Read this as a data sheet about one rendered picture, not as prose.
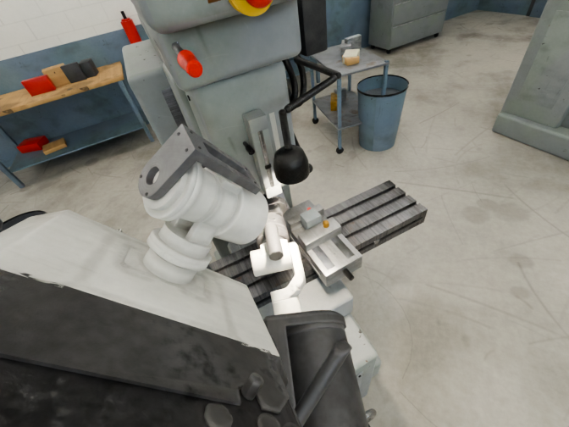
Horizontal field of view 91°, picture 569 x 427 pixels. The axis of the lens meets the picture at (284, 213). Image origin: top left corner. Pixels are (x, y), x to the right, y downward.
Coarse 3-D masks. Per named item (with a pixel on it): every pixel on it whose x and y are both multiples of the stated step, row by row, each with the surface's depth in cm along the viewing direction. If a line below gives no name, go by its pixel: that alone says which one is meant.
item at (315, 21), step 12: (300, 0) 76; (312, 0) 77; (324, 0) 78; (300, 12) 79; (312, 12) 79; (324, 12) 80; (300, 24) 81; (312, 24) 81; (324, 24) 82; (312, 36) 83; (324, 36) 85; (312, 48) 85; (324, 48) 87
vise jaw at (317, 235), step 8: (320, 224) 102; (336, 224) 100; (304, 232) 100; (312, 232) 99; (320, 232) 99; (328, 232) 98; (336, 232) 100; (304, 240) 97; (312, 240) 97; (320, 240) 98; (328, 240) 101
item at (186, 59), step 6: (174, 42) 42; (174, 48) 40; (180, 48) 39; (180, 54) 35; (186, 54) 35; (192, 54) 35; (180, 60) 35; (186, 60) 33; (192, 60) 33; (180, 66) 36; (186, 66) 33; (192, 66) 33; (198, 66) 33; (186, 72) 34; (192, 72) 33; (198, 72) 34
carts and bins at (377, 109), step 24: (336, 48) 298; (360, 48) 283; (312, 72) 315; (384, 72) 257; (336, 96) 313; (360, 96) 269; (384, 96) 252; (312, 120) 355; (336, 120) 295; (360, 120) 288; (384, 120) 271; (360, 144) 310; (384, 144) 292; (24, 216) 207
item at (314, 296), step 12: (312, 288) 105; (324, 288) 104; (336, 288) 104; (300, 300) 103; (312, 300) 102; (324, 300) 101; (336, 300) 100; (348, 300) 100; (264, 312) 101; (348, 312) 107
